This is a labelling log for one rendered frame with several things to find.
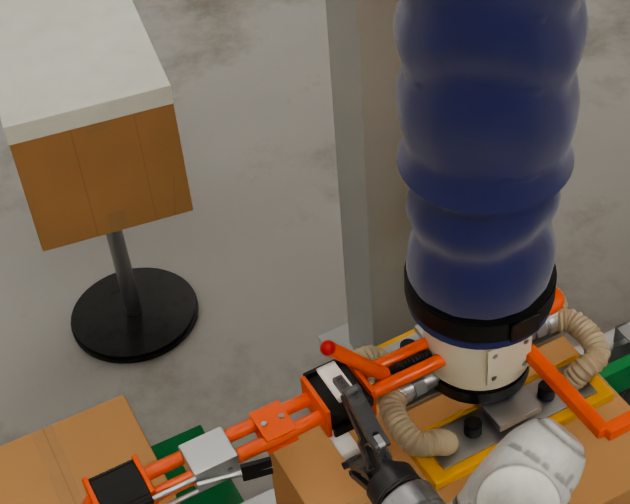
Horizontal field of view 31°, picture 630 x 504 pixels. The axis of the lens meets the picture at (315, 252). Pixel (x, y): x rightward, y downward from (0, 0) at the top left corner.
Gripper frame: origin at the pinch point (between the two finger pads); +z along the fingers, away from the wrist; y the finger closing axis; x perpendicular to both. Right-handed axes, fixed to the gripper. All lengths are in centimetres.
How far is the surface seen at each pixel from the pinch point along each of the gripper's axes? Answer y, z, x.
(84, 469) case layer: 70, 63, -32
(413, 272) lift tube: -17.3, 1.8, 15.7
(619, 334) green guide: 63, 29, 87
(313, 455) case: 29.8, 12.9, 1.6
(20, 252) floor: 125, 203, -16
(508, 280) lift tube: -21.0, -9.7, 24.0
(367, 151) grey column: 40, 92, 58
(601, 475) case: 30, -16, 42
